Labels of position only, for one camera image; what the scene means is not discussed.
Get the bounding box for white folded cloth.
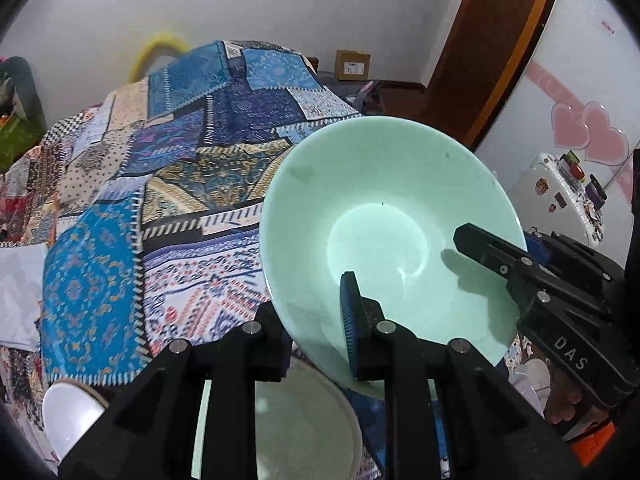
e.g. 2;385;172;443
0;245;49;352

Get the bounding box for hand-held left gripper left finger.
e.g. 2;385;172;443
57;302;294;480

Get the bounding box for person's right hand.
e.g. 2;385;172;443
544;384;602;431

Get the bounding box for mint green bowl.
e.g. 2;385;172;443
258;116;524;401
191;355;364;480

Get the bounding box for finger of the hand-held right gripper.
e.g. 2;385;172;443
453;223;546;306
524;231;627;317

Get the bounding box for white suitcase with stickers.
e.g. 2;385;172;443
505;152;609;252

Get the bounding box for yellow hoop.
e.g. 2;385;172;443
127;34;191;84

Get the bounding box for pale pink plate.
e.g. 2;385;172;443
509;354;552;412

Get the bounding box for cardboard box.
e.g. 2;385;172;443
334;50;372;81

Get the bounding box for dark green stuffed toy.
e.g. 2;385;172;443
0;56;47;126

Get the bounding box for pink heart wall decals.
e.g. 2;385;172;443
530;60;631;196

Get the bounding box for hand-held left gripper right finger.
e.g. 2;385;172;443
338;270;574;480

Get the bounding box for large white plate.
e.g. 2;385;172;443
42;379;109;462

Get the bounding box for green box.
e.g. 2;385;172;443
0;114;47;172

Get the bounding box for dark bag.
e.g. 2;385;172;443
357;80;387;117

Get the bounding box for patchwork patterned tablecloth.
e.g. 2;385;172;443
0;39;551;480

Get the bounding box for brown wooden door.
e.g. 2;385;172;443
422;0;569;149

